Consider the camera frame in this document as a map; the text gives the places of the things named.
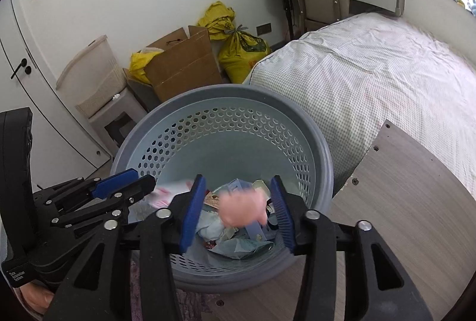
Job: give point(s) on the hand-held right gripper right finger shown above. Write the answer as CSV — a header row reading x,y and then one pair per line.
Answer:
x,y
282,213

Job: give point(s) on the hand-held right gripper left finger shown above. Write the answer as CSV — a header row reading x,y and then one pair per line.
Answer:
x,y
193,213

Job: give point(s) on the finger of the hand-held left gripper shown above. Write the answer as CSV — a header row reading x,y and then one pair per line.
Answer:
x,y
115,181
137,191

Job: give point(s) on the purple toothpaste box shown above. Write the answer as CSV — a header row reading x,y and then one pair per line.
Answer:
x,y
256,232

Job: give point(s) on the pink rubber toy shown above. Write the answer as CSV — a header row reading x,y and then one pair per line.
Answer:
x,y
241,207

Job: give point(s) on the blue wet wipes packet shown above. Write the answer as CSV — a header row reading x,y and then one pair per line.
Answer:
x,y
241,248

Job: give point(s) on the grey perforated plastic basket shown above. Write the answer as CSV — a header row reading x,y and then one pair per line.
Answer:
x,y
230,135

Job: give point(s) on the person's left hand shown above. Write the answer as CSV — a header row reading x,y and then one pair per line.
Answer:
x,y
35,300

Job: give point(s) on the grey plastic stool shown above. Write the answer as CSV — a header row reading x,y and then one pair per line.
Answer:
x,y
111,120

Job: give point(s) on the beige laundry hamper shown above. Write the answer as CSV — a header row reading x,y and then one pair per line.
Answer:
x,y
89,79

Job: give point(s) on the yellow crumpled plastic bag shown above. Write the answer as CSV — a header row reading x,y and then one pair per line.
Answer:
x,y
217,18
141,62

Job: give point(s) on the brown cardboard box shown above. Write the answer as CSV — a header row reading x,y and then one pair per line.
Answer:
x,y
182,64

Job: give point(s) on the bed with checked sheet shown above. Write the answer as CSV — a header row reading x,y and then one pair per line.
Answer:
x,y
372,75

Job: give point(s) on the yellow printed sack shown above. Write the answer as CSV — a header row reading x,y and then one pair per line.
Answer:
x,y
241,53

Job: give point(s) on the black wall outlet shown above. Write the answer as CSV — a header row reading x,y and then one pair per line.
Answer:
x,y
263,29

